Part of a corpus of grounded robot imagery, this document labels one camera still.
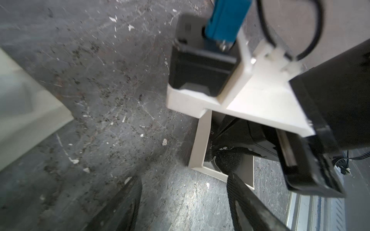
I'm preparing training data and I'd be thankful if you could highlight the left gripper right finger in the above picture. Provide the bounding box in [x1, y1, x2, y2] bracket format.
[226, 173, 289, 231]

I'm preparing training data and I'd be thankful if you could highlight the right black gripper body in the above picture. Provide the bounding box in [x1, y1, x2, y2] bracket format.
[211, 115, 346, 198]

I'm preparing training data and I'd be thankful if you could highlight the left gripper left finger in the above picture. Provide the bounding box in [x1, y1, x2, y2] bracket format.
[83, 176, 142, 231]

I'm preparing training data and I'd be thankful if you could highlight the white box base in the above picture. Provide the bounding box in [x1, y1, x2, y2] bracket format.
[188, 110, 255, 190]

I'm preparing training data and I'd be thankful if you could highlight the white gift box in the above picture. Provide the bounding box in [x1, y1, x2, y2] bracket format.
[1, 50, 73, 169]

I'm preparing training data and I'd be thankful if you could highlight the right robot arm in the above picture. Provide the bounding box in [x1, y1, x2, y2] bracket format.
[205, 40, 370, 197]

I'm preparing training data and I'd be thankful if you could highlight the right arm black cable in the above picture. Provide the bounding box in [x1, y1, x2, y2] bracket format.
[255, 0, 324, 61]

